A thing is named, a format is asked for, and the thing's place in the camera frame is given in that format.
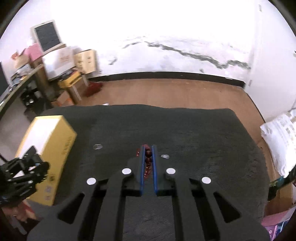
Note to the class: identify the dark wooden desk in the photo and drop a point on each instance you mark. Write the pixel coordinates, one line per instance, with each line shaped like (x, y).
(21, 86)

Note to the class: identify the pink box bottom right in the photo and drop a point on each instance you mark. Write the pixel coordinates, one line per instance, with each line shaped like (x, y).
(275, 223)

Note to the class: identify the white paper shopping bag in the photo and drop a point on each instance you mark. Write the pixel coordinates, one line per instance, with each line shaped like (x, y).
(58, 62)

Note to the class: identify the black monitor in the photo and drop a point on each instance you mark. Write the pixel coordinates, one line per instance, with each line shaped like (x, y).
(3, 82)

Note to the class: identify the framed blackboard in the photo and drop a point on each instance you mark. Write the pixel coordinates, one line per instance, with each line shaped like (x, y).
(46, 35)

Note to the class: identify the white printed plastic bag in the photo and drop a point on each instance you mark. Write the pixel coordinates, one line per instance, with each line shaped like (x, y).
(279, 134)

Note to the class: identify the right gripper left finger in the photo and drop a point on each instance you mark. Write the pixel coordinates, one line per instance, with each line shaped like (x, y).
(96, 213)

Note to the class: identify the dark patterned table mat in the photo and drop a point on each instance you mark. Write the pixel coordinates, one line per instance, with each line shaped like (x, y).
(197, 142)

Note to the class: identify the yellow jewelry box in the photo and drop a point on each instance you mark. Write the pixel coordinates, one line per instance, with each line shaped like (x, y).
(52, 137)

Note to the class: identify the red cloth on floor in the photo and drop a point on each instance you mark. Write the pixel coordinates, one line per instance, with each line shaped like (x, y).
(93, 88)

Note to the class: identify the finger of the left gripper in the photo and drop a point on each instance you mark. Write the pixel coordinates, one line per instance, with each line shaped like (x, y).
(25, 184)
(29, 160)

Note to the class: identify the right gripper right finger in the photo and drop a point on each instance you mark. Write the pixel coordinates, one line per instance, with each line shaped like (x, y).
(202, 210)

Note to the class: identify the tan cardboard box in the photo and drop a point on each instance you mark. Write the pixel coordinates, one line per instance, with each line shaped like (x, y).
(85, 61)

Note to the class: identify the person's left hand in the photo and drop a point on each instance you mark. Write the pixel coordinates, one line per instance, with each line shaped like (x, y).
(21, 212)

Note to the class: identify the pink box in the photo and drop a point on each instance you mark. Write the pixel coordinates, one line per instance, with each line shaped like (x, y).
(33, 52)
(275, 223)

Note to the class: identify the yellow box on stool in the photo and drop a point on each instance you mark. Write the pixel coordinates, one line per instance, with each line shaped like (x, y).
(68, 79)

